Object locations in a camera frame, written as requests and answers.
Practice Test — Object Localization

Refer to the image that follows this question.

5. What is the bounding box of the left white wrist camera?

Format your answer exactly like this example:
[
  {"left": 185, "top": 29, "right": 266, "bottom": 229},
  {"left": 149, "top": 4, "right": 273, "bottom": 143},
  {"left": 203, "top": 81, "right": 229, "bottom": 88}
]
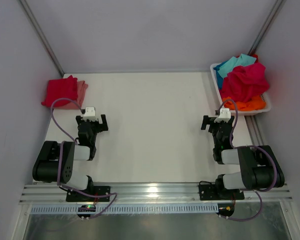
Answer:
[{"left": 81, "top": 106, "right": 96, "bottom": 121}]

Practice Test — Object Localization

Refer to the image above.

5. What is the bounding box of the aluminium front rail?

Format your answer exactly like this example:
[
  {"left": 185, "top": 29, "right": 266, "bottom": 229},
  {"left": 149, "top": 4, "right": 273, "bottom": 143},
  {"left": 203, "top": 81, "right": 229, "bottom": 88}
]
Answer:
[{"left": 18, "top": 181, "right": 293, "bottom": 206}]

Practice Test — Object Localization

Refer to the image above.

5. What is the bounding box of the black connector board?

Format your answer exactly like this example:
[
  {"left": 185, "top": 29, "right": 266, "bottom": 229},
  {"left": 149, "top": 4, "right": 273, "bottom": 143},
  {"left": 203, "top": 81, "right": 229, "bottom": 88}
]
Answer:
[
  {"left": 216, "top": 204, "right": 235, "bottom": 218},
  {"left": 77, "top": 204, "right": 96, "bottom": 220}
]

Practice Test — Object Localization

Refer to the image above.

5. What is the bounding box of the slotted white cable duct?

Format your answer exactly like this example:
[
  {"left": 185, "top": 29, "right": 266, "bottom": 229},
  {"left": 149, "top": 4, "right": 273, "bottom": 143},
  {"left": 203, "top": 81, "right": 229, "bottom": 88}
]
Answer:
[{"left": 29, "top": 203, "right": 218, "bottom": 215}]

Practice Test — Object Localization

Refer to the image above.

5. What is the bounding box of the aluminium corner post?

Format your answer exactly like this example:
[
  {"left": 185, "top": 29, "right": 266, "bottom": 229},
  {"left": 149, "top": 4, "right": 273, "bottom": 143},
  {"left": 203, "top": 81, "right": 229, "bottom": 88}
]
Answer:
[
  {"left": 17, "top": 0, "right": 65, "bottom": 77},
  {"left": 247, "top": 0, "right": 286, "bottom": 56}
]

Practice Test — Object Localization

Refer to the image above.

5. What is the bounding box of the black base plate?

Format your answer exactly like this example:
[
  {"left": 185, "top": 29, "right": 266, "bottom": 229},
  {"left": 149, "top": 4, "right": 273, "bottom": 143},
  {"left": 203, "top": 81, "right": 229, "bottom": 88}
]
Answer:
[
  {"left": 65, "top": 185, "right": 111, "bottom": 203},
  {"left": 198, "top": 181, "right": 245, "bottom": 201}
]

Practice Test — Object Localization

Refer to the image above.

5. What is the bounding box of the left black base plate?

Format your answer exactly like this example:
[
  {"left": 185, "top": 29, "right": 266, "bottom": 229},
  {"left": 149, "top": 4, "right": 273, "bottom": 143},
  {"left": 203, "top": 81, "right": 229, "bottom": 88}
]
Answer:
[{"left": 65, "top": 185, "right": 111, "bottom": 203}]

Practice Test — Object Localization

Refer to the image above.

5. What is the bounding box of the magenta t shirt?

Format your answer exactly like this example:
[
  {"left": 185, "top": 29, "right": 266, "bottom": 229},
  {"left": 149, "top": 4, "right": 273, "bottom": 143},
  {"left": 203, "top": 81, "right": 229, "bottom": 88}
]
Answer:
[{"left": 220, "top": 62, "right": 270, "bottom": 103}]

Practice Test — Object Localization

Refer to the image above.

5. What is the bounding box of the right black connector board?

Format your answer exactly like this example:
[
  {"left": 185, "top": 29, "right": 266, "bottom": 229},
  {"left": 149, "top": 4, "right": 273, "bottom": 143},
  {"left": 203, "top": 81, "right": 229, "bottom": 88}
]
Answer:
[{"left": 216, "top": 204, "right": 235, "bottom": 218}]

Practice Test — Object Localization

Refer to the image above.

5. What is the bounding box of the right aluminium corner post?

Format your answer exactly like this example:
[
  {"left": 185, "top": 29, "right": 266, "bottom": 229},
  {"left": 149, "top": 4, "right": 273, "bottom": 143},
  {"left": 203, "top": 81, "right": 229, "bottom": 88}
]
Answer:
[{"left": 247, "top": 0, "right": 286, "bottom": 56}]

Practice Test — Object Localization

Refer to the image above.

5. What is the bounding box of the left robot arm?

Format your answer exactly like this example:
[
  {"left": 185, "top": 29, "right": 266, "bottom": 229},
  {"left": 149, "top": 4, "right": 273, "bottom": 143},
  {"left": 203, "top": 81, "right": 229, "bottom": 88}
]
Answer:
[{"left": 32, "top": 114, "right": 109, "bottom": 201}]

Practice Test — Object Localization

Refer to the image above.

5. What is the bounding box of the blue t shirt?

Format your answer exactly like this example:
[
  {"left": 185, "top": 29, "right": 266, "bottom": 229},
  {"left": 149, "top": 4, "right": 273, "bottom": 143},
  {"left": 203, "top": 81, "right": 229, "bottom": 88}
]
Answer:
[{"left": 213, "top": 61, "right": 226, "bottom": 90}]

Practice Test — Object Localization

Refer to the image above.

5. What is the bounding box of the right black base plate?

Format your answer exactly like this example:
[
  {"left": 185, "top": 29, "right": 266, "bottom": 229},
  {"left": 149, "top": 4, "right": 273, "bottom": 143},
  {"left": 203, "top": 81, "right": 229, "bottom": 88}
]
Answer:
[{"left": 198, "top": 181, "right": 245, "bottom": 201}]

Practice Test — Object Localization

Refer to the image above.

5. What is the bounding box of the turquoise t shirt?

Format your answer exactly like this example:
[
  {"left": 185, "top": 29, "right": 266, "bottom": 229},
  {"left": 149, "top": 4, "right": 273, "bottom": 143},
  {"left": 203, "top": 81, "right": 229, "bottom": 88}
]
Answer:
[{"left": 218, "top": 53, "right": 256, "bottom": 78}]

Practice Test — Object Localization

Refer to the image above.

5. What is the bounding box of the left aluminium corner post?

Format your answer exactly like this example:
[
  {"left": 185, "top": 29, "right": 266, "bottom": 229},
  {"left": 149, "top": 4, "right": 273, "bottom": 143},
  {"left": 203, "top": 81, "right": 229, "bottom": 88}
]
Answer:
[{"left": 17, "top": 0, "right": 65, "bottom": 77}]

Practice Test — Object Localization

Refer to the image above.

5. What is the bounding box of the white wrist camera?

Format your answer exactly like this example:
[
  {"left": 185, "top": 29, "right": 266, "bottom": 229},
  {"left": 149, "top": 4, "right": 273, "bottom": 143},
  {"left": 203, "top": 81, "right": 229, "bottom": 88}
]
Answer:
[
  {"left": 81, "top": 106, "right": 96, "bottom": 121},
  {"left": 214, "top": 108, "right": 232, "bottom": 123}
]

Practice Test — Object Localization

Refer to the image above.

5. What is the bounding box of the folded red t shirt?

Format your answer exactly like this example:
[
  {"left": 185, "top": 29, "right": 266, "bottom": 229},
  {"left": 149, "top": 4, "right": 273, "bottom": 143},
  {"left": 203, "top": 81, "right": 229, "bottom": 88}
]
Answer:
[{"left": 41, "top": 75, "right": 78, "bottom": 108}]

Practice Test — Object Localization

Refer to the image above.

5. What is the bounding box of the folded salmon pink t shirt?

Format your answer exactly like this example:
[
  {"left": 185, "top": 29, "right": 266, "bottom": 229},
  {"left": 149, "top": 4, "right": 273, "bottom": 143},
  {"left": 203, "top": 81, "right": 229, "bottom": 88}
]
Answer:
[{"left": 60, "top": 80, "right": 89, "bottom": 110}]

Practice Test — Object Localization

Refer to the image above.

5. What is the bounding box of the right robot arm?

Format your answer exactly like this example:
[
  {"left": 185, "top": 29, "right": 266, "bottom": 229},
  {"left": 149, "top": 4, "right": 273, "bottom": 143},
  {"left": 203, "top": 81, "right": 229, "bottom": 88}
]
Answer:
[{"left": 199, "top": 115, "right": 285, "bottom": 200}]

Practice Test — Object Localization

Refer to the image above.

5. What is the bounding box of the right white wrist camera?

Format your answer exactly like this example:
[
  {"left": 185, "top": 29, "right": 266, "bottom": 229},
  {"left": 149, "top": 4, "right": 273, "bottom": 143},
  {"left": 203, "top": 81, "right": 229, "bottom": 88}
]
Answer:
[{"left": 214, "top": 108, "right": 232, "bottom": 123}]

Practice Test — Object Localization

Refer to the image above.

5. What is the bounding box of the left black connector board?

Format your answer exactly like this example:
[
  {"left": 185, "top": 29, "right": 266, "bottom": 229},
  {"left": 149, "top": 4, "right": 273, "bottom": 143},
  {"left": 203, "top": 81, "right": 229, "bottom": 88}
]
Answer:
[{"left": 77, "top": 204, "right": 96, "bottom": 220}]

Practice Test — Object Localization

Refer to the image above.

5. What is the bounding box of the white plastic basket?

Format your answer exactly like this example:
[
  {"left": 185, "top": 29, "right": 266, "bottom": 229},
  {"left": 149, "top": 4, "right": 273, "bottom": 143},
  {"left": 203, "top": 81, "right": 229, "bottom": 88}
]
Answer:
[{"left": 210, "top": 63, "right": 272, "bottom": 116}]

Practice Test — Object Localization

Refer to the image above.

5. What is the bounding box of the red t shirt in basket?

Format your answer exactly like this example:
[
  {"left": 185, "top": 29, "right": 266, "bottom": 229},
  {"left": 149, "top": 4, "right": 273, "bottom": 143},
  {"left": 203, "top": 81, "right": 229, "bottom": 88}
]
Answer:
[{"left": 250, "top": 54, "right": 259, "bottom": 63}]

